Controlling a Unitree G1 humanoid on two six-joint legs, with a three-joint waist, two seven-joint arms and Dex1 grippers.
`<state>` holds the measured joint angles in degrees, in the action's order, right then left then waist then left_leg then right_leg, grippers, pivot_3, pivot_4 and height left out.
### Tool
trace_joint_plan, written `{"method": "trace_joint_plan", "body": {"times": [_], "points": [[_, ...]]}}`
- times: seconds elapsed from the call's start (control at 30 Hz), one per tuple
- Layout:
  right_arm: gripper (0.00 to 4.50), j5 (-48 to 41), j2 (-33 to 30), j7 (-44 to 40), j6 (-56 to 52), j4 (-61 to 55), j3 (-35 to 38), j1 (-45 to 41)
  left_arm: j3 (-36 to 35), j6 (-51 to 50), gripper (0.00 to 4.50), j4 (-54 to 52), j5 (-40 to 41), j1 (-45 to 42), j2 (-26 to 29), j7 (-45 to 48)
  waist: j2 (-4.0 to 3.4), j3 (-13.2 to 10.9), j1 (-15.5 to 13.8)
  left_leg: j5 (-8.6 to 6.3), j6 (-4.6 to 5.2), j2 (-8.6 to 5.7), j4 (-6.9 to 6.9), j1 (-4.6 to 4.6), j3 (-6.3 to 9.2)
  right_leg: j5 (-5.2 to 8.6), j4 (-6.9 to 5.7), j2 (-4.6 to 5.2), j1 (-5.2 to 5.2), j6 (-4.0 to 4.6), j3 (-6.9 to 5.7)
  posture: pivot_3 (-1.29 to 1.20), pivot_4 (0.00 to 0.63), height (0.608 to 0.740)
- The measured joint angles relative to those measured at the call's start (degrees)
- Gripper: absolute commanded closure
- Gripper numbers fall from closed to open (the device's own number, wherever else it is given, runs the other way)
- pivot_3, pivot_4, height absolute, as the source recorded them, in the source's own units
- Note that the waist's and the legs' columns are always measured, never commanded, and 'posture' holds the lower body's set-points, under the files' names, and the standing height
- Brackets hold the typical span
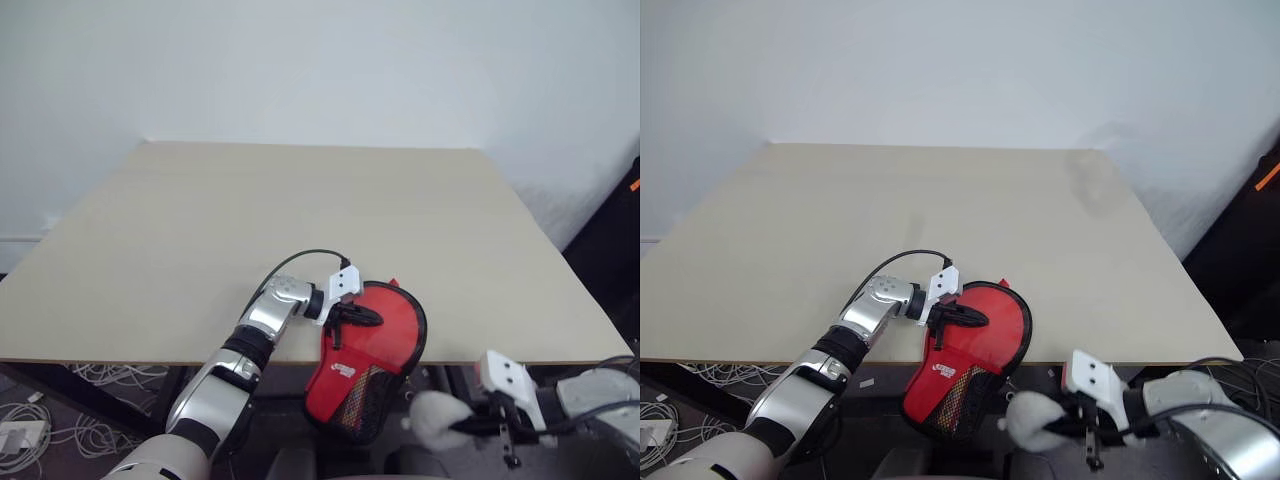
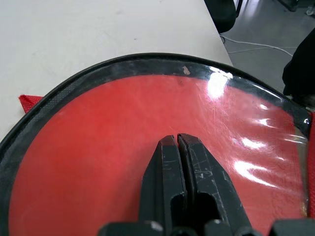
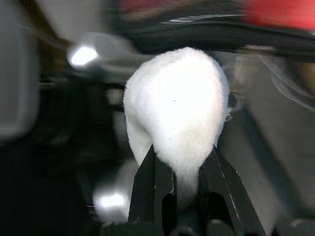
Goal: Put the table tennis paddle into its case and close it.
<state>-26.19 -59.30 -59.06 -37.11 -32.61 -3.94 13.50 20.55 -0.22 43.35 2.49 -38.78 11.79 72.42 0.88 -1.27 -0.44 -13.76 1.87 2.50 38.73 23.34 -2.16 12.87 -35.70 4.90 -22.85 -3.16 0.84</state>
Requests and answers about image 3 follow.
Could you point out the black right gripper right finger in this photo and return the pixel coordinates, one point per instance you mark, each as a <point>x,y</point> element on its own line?
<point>229,196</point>

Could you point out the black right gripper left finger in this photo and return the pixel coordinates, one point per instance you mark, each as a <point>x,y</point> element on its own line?
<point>147,191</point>

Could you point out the white fluffy cleaning sponge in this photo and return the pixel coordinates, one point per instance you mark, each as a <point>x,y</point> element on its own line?
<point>177,105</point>

